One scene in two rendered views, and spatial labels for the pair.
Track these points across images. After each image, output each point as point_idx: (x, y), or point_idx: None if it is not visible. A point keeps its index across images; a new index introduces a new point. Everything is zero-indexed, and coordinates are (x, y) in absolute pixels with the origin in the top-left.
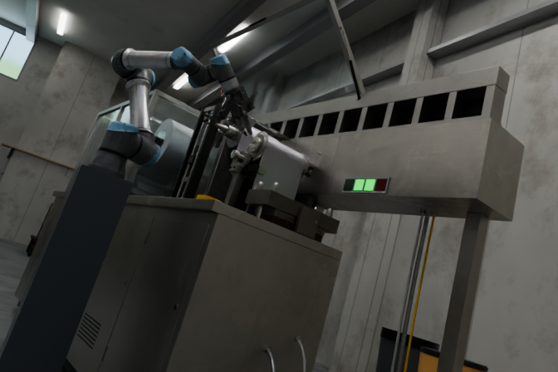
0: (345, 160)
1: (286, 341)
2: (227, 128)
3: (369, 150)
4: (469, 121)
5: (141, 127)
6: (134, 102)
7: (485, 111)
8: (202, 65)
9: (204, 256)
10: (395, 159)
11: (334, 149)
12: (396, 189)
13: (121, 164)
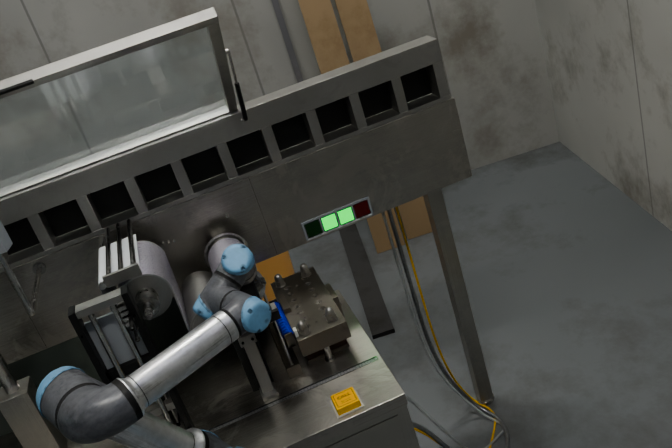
0: (282, 205)
1: None
2: (153, 303)
3: (317, 179)
4: (433, 108)
5: (194, 442)
6: (149, 433)
7: (443, 92)
8: (237, 289)
9: (416, 437)
10: (362, 175)
11: (251, 199)
12: (383, 204)
13: None
